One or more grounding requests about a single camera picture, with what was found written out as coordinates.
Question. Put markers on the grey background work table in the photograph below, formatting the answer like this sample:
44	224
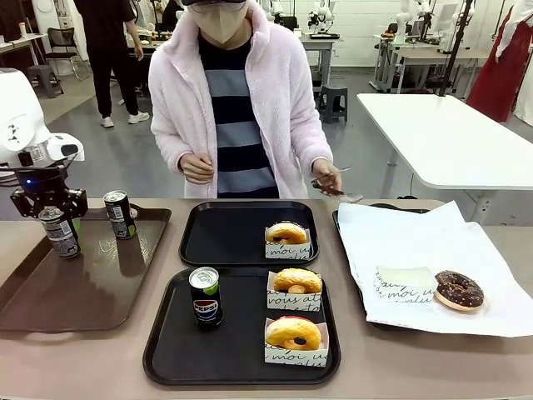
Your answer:
420	56

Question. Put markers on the brown plastic tray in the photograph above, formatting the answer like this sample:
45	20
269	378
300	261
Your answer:
83	283

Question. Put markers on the white side table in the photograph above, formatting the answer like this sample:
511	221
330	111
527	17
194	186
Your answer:
449	137

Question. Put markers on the dark baseball cap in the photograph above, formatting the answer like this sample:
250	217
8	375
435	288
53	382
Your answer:
212	2

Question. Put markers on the mannequin in red dress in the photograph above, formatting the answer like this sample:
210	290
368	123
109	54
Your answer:
501	66

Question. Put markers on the grey plastic stool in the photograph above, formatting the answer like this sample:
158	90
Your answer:
333	102
45	79

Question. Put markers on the person's right forearm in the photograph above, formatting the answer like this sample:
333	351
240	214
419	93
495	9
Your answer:
170	129

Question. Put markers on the person's left hand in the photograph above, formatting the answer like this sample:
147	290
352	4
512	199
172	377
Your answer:
327	175

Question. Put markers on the person's right hand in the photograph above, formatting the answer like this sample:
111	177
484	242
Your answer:
195	168

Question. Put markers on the black drink can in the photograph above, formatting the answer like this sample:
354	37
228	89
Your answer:
62	239
121	216

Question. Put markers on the person's left forearm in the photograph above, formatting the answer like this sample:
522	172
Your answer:
310	133

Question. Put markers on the black camera pole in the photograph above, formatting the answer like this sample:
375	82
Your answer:
456	46

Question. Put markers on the Pepsi can logo facing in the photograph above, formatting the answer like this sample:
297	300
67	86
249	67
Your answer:
205	302

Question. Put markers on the yellow glazed donut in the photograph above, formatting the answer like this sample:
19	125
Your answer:
291	331
297	279
287	233

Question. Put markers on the larger black square tray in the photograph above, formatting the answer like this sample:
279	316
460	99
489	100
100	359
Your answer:
241	354

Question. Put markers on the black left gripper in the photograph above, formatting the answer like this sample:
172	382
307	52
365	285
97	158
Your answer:
39	181

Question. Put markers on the person in pink fleece jacket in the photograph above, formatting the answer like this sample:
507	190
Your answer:
237	104

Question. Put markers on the bystander in black clothes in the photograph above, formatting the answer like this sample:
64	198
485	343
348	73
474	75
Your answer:
110	54

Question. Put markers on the chocolate sprinkled donut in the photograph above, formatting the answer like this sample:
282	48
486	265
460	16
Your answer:
458	291

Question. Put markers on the white paper sheet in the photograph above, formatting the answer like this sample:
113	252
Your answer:
416	241

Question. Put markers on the boxed glazed donut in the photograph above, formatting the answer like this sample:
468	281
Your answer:
291	301

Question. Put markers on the metal tongs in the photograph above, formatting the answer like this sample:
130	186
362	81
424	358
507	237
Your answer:
345	195

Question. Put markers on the smaller black square tray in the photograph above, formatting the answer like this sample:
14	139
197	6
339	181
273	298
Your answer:
225	237

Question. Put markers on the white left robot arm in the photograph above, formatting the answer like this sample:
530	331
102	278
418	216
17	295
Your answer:
21	116

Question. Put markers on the beige face mask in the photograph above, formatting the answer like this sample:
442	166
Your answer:
222	23

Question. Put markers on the black office chair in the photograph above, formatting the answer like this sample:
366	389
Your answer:
62	43

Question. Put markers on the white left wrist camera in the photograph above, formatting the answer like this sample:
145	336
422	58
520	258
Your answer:
62	146

